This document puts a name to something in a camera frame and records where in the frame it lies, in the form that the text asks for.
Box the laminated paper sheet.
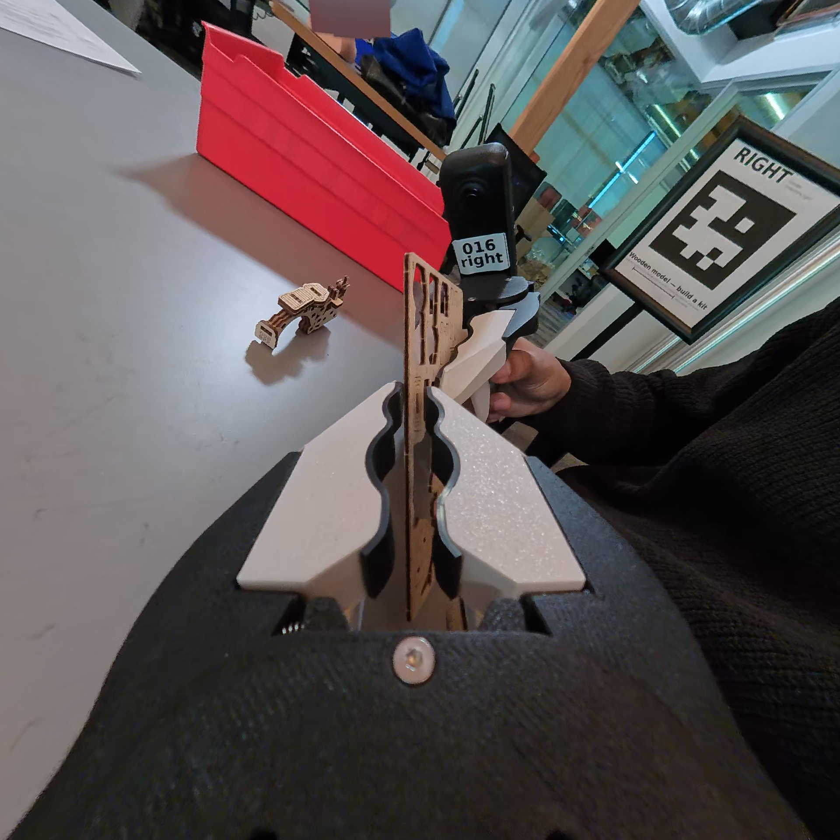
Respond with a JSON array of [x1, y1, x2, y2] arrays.
[[0, 0, 142, 75]]

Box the laser-cut wooden parts sheet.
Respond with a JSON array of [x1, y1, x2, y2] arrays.
[[402, 252, 468, 624]]

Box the person's right forearm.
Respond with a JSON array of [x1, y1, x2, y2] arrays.
[[532, 308, 840, 840]]

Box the red plastic bin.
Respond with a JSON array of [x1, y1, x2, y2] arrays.
[[197, 21, 454, 273]]

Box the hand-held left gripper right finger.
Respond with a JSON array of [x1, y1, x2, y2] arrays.
[[427, 386, 587, 632]]

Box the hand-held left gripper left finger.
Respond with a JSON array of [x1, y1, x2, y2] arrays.
[[236, 381, 403, 626]]

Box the wooden post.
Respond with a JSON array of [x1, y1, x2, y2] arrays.
[[508, 0, 641, 152]]

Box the framed marker sign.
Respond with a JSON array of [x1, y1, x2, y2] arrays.
[[600, 117, 840, 345]]

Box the grey desk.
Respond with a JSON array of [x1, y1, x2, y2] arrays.
[[0, 0, 460, 837]]

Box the small wooden model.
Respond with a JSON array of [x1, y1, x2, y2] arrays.
[[254, 276, 350, 345]]

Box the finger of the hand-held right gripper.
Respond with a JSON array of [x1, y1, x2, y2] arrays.
[[438, 343, 506, 422], [451, 308, 517, 363]]

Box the person's right hand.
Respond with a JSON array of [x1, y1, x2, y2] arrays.
[[487, 338, 572, 424]]

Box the black panel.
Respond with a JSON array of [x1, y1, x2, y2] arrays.
[[508, 141, 547, 217]]

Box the blue cloth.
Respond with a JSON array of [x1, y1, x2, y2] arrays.
[[357, 29, 457, 132]]

